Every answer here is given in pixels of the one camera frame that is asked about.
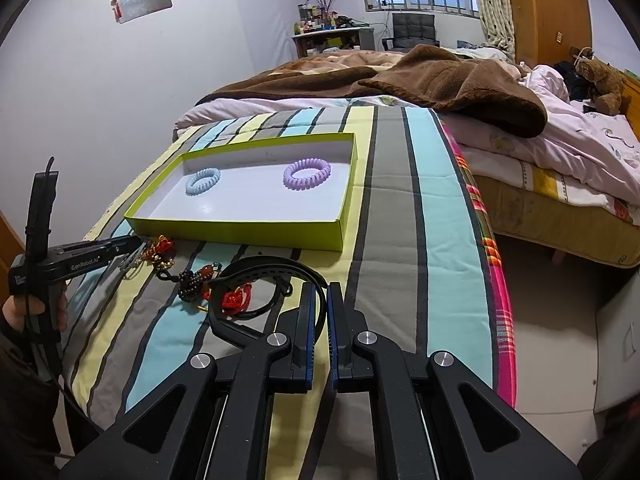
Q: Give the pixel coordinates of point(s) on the brown fleece blanket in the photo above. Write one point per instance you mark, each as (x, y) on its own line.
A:
(450, 85)

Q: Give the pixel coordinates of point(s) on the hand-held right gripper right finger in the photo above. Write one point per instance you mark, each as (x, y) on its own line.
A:
(334, 340)

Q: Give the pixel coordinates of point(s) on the black chair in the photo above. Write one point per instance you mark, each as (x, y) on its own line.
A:
(412, 27)

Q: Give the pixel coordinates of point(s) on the cluttered desk shelf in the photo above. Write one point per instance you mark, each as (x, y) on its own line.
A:
(330, 37)

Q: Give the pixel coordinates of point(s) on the red wall ornament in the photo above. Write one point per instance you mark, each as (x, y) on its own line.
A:
(116, 5)

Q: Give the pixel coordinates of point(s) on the dark clothes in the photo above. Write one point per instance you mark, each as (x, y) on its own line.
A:
(570, 77)

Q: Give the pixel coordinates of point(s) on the striped bed sheet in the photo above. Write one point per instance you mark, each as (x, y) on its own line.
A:
(390, 210)

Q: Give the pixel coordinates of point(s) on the wooden furniture edge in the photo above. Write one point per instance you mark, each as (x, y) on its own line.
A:
(7, 245)

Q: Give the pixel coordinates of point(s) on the brown teddy bear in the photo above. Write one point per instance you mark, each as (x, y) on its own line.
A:
(600, 80)

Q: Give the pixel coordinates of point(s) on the grey drawer cabinet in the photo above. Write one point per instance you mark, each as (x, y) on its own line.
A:
(620, 340)

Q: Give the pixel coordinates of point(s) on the patterned curtain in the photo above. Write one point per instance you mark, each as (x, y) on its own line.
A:
(492, 5)

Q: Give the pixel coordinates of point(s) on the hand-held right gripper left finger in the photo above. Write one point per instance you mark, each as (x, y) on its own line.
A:
(309, 332)

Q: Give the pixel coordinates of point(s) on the person's left hand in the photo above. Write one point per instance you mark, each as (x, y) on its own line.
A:
(62, 310)

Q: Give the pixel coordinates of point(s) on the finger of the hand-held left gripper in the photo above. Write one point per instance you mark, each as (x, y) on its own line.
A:
(114, 258)
(131, 243)

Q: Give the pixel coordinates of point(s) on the person's left forearm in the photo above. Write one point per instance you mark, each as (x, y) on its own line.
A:
(25, 400)

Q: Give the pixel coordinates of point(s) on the yellow mattress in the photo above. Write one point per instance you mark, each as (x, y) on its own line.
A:
(550, 225)

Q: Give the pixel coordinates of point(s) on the wooden wardrobe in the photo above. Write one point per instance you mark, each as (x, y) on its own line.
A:
(545, 10)

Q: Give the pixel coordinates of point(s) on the grey hair rings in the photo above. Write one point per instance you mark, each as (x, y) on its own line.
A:
(131, 262)

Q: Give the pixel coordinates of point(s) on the group of bottles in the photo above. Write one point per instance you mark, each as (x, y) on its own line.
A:
(320, 20)

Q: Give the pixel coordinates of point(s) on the pink duvet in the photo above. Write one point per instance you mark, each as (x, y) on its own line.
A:
(575, 160)

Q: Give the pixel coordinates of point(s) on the green cardboard box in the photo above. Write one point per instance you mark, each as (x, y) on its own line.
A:
(250, 200)

